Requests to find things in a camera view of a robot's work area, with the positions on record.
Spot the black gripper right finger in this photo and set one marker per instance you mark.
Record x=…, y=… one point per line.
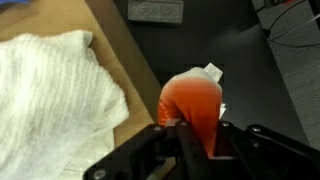
x=259, y=153

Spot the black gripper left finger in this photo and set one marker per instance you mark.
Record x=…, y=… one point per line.
x=149, y=149

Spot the white towel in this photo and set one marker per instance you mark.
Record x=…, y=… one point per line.
x=54, y=99

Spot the grey whiteboard eraser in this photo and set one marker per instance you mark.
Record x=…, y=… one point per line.
x=156, y=11

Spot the blue sponge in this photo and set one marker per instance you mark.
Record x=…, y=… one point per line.
x=3, y=2

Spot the cardboard box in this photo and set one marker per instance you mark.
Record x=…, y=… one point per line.
x=115, y=51

